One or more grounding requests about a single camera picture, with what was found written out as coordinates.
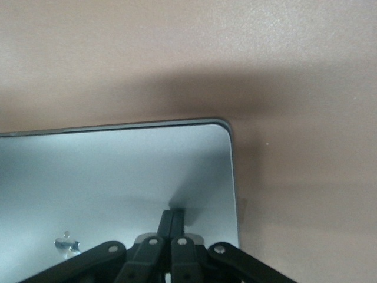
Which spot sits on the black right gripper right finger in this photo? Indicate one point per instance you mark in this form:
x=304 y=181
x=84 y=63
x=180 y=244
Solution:
x=188 y=259

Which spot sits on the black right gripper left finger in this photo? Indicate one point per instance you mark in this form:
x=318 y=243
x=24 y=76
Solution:
x=147 y=259

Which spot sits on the grey aluminium laptop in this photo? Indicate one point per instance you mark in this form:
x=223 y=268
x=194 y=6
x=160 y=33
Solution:
x=117 y=177

